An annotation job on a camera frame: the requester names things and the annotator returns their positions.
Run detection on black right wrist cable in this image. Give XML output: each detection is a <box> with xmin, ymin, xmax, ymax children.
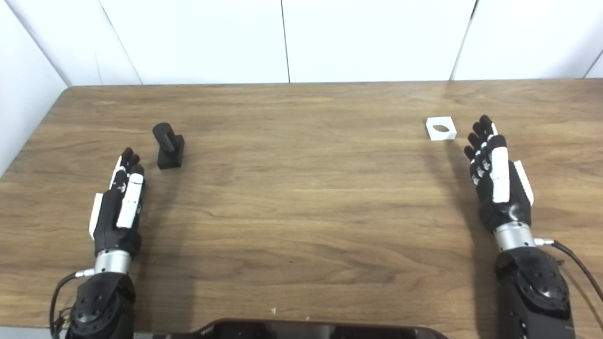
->
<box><xmin>535</xmin><ymin>238</ymin><xmax>603</xmax><ymax>302</ymax></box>

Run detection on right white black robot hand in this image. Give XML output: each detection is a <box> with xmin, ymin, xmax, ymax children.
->
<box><xmin>464</xmin><ymin>114</ymin><xmax>535</xmax><ymax>234</ymax></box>

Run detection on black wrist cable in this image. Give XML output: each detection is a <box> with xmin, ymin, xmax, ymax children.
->
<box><xmin>535</xmin><ymin>238</ymin><xmax>603</xmax><ymax>302</ymax></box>
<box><xmin>49</xmin><ymin>268</ymin><xmax>95</xmax><ymax>339</ymax></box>

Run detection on black peg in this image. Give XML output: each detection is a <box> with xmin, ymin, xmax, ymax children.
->
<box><xmin>152</xmin><ymin>122</ymin><xmax>185</xmax><ymax>170</ymax></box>

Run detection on dark robot torso edge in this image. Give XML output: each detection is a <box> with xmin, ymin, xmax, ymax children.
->
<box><xmin>165</xmin><ymin>318</ymin><xmax>448</xmax><ymax>339</ymax></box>

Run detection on white square piece with hole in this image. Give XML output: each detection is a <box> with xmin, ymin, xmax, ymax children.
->
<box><xmin>426</xmin><ymin>116</ymin><xmax>457</xmax><ymax>141</ymax></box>

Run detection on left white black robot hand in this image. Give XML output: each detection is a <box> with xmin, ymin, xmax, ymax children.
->
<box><xmin>89</xmin><ymin>147</ymin><xmax>146</xmax><ymax>258</ymax></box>

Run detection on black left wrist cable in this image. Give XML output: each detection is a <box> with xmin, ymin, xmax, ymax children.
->
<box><xmin>49</xmin><ymin>268</ymin><xmax>95</xmax><ymax>339</ymax></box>

